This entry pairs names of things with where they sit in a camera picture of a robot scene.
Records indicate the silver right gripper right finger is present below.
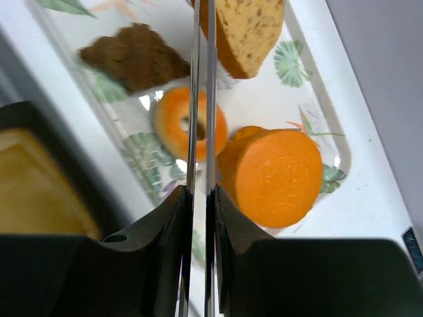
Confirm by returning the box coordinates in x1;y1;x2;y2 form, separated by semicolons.
204;1;278;316

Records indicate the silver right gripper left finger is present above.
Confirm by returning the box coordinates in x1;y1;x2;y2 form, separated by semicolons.
98;0;202;317

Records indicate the seeded bread slice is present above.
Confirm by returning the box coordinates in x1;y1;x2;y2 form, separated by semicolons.
215;0;286;80

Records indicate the large orange round bun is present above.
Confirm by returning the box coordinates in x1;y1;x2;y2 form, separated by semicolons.
217;125;323;229

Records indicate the blue label sticker right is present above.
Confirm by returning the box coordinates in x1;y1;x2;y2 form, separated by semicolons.
403;227;423;275

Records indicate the black square plate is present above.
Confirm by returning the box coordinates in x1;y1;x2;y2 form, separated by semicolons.
1;102;128;240

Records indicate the floral rectangular serving tray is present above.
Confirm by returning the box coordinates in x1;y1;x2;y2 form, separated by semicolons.
28;0;352;269

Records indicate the dark brown croissant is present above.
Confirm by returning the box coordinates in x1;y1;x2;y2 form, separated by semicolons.
79;23;190;94

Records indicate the glazed ring donut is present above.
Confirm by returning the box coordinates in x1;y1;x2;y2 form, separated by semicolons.
153;87;207;162

